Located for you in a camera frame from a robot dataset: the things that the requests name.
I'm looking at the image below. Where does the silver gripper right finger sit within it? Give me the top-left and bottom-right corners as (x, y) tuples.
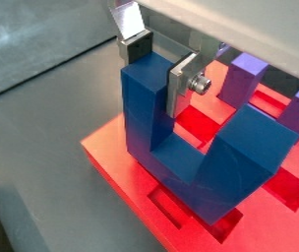
(167, 32), (220, 118)

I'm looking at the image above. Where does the purple U-shaped block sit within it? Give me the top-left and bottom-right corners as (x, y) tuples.
(218, 53), (299, 135)

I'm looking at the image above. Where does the blue U-shaped block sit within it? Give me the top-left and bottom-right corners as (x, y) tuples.
(120, 52), (298, 224)

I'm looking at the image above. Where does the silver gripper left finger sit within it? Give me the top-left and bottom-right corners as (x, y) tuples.
(108, 0), (153, 65)

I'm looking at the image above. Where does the red base fixture board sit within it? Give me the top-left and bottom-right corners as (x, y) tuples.
(80, 58), (299, 252)

